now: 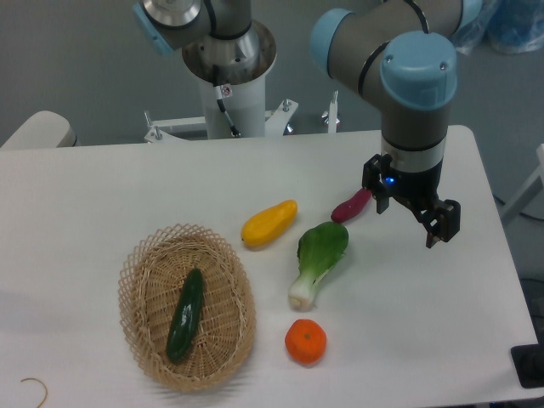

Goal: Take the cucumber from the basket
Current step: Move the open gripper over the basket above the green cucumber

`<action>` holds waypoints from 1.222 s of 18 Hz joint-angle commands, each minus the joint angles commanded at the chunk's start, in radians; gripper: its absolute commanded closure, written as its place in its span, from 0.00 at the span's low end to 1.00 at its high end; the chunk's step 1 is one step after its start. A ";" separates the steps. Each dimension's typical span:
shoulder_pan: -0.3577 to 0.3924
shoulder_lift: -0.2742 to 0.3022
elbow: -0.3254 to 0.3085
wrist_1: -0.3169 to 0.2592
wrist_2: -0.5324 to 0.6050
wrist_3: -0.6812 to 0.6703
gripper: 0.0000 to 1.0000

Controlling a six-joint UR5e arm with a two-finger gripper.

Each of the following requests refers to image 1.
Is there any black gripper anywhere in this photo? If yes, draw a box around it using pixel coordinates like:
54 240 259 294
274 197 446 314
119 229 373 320
362 144 461 248

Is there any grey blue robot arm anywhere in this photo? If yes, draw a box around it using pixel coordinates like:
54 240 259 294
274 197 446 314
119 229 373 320
133 1 481 245

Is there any green cucumber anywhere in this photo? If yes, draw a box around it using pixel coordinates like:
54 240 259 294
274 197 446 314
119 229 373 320
166 268 204 364

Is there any woven wicker basket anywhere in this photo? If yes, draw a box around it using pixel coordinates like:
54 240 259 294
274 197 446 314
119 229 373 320
118 224 256 392

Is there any purple sweet potato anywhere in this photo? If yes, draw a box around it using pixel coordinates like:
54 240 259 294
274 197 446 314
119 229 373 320
331 188 371 224

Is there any green bok choy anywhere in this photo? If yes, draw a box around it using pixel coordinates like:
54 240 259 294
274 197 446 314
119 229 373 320
288 221 349 311

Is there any yellow mango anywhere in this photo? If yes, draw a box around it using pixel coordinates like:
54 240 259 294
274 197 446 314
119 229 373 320
241 200 298 247

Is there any orange tangerine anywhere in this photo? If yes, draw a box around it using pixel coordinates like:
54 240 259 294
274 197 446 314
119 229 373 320
284 319 327 366

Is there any blue plastic bag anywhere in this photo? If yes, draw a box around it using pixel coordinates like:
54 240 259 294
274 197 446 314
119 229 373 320
451 1 543 55

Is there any black device at edge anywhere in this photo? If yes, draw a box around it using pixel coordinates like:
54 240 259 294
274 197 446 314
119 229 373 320
511 344 543 389

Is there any white chair back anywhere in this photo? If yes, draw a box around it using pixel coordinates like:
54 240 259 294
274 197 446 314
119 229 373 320
1 110 81 150

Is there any tan rubber band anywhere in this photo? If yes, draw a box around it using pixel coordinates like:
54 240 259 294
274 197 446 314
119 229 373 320
20 377 49 405

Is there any white frame at right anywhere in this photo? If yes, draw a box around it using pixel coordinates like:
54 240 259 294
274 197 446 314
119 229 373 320
499 144 543 226

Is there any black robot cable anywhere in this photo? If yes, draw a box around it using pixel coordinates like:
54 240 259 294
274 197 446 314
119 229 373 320
211 63 242 139

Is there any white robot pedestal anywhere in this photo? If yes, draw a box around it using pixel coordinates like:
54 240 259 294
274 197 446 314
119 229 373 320
143 20 343 145

